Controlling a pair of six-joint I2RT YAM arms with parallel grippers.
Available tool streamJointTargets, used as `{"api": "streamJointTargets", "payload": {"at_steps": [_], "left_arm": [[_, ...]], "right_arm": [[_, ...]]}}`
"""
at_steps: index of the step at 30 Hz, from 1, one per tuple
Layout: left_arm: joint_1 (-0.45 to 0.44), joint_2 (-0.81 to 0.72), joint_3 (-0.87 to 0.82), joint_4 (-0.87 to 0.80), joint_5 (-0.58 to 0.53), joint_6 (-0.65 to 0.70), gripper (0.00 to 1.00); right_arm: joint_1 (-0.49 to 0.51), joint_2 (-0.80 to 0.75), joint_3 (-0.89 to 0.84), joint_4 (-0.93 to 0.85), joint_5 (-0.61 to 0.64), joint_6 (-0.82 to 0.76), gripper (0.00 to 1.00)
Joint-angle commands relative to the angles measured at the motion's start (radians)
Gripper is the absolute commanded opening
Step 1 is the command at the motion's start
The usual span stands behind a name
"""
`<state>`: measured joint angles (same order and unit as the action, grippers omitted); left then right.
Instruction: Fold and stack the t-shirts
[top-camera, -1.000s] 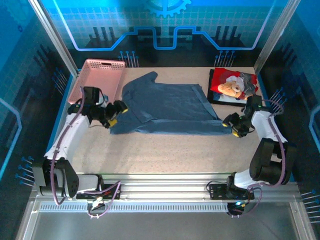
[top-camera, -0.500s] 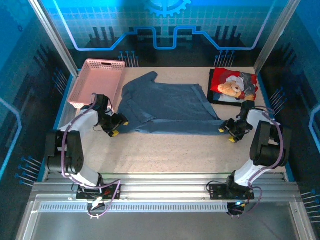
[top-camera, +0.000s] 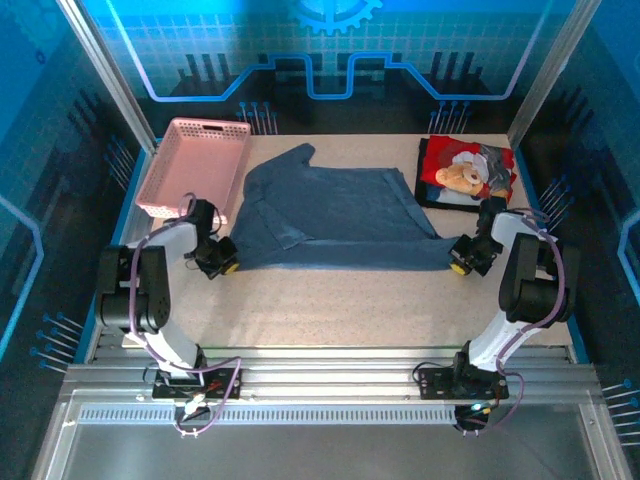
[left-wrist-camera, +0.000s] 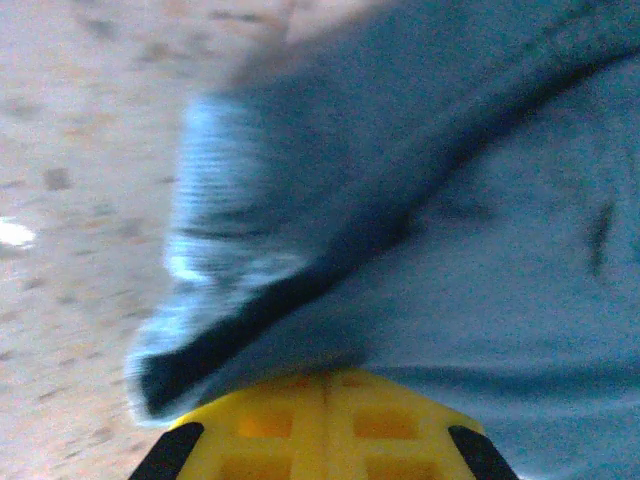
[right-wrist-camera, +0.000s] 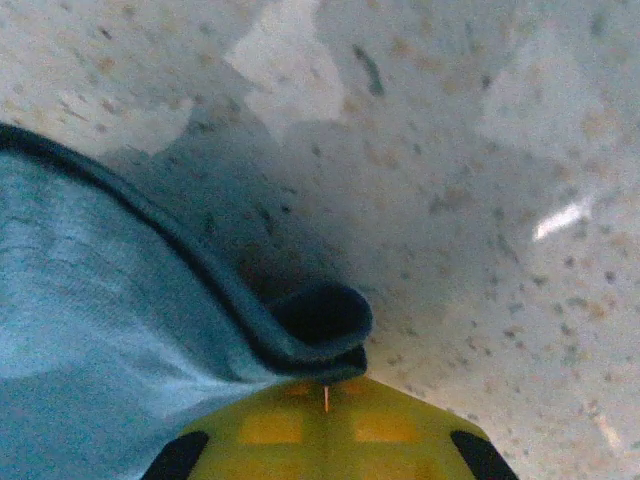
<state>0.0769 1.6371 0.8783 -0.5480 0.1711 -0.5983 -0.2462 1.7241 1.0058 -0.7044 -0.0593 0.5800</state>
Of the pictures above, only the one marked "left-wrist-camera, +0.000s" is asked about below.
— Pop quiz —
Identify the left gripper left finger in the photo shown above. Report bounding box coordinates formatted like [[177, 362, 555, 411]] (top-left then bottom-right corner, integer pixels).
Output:
[[129, 372, 326, 480]]

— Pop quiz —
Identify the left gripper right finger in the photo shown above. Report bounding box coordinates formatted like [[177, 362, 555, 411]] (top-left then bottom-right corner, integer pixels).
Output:
[[324, 372, 521, 480]]

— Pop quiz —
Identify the blue denim t-shirt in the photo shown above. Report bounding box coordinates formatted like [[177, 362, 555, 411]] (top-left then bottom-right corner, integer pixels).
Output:
[[124, 0, 640, 480]]

